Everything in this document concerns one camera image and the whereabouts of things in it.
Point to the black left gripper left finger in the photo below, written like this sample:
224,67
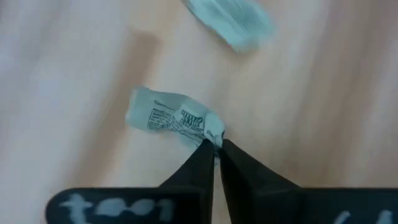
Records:
199,177

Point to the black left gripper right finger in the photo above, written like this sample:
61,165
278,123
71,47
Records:
239,177

